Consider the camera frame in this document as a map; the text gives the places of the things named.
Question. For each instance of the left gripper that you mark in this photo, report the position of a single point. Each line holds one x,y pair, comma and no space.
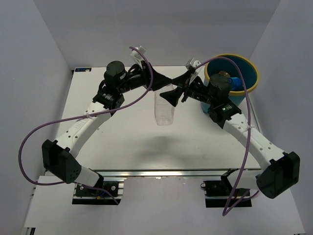
159,81

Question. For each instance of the clear bottle cream label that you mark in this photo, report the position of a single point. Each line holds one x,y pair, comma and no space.
163,110

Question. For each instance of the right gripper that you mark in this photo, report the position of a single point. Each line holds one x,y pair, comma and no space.
172,96

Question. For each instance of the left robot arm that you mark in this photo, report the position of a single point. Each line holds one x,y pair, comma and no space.
59,156

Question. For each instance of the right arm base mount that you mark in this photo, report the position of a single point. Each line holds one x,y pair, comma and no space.
217,193

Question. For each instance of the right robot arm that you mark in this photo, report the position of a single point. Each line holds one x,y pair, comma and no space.
279,170

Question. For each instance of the small blue label water bottle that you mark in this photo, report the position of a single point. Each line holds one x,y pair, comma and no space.
236,83

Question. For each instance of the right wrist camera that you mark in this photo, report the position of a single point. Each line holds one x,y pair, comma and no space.
193,66

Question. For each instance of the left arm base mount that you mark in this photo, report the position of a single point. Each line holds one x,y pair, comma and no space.
86,196

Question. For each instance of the teal bin yellow rim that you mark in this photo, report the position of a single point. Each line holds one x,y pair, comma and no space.
226,68

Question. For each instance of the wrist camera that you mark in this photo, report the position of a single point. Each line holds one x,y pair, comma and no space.
193,66
137,53

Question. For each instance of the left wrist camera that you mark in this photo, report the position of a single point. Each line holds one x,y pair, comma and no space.
137,53

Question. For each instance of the orange juice bottle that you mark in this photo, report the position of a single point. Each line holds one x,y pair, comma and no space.
224,73

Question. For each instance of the aluminium table rail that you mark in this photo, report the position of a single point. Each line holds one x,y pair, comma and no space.
159,173

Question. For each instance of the blue table label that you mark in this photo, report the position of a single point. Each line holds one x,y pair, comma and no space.
82,70

